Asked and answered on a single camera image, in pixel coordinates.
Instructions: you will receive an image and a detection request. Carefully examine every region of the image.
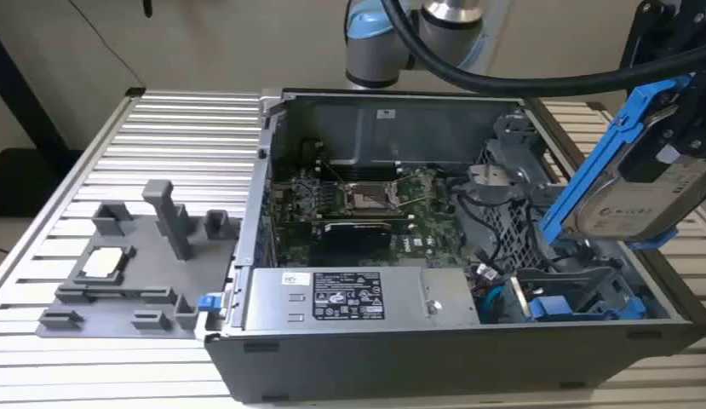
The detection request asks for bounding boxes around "hard disk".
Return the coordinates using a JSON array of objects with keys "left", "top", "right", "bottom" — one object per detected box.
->
[{"left": 539, "top": 74, "right": 706, "bottom": 253}]

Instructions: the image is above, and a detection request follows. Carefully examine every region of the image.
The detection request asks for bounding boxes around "perforated metal disk cage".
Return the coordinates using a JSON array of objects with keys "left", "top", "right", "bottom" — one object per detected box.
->
[{"left": 448, "top": 106, "right": 567, "bottom": 274}]

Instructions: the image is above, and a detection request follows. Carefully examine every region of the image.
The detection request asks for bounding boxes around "blue disk carrier in bay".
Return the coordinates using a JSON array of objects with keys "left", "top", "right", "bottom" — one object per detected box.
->
[{"left": 525, "top": 293, "right": 644, "bottom": 321}]

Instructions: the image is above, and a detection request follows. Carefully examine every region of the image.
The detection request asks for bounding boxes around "green motherboard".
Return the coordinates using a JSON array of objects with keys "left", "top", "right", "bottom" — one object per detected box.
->
[{"left": 269, "top": 164, "right": 479, "bottom": 269}]

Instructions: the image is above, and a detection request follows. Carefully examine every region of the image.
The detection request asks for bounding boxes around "CPU socket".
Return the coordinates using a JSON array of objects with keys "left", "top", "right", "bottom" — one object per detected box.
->
[{"left": 339, "top": 180, "right": 405, "bottom": 213}]

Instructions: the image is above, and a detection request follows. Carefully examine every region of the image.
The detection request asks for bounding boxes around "black graphics card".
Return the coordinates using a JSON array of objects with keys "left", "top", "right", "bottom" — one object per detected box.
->
[{"left": 309, "top": 218, "right": 395, "bottom": 266}]

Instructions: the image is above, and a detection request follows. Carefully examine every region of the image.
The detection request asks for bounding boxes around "open black PC case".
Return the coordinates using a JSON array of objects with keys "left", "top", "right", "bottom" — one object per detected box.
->
[{"left": 203, "top": 87, "right": 706, "bottom": 404}]

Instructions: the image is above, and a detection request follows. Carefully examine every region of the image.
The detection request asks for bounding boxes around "silver power supply unit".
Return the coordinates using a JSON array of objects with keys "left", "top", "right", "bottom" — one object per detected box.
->
[{"left": 240, "top": 266, "right": 481, "bottom": 331}]

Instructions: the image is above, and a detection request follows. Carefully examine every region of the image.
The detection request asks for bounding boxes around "blue case latch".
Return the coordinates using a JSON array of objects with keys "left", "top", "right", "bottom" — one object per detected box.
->
[{"left": 196, "top": 293, "right": 224, "bottom": 315}]

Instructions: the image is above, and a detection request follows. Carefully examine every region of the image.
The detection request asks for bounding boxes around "grey parts rack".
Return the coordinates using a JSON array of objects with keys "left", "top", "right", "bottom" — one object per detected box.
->
[{"left": 36, "top": 179, "right": 244, "bottom": 341}]

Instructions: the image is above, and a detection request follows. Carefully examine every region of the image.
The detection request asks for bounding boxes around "silver CPU chip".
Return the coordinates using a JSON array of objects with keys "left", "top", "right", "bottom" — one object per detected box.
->
[{"left": 80, "top": 248, "right": 127, "bottom": 279}]

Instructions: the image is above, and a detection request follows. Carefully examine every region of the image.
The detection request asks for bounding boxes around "black box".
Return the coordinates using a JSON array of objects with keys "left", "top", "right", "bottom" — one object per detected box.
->
[{"left": 0, "top": 147, "right": 84, "bottom": 218}]

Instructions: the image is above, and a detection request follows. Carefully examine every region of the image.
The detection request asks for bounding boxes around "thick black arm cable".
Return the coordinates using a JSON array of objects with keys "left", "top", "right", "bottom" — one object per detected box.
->
[{"left": 381, "top": 0, "right": 706, "bottom": 95}]

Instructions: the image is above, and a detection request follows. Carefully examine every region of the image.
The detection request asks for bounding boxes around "blue data wire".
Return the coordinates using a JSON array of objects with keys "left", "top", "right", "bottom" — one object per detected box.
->
[{"left": 479, "top": 283, "right": 504, "bottom": 324}]

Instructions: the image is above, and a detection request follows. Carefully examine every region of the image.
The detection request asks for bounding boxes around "thin black wall cable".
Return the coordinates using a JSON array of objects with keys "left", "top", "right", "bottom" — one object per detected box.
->
[{"left": 65, "top": 0, "right": 144, "bottom": 89}]

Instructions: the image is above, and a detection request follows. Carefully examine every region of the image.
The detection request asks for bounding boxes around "black desk frame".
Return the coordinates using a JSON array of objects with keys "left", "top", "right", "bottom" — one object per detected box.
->
[{"left": 0, "top": 23, "right": 66, "bottom": 159}]

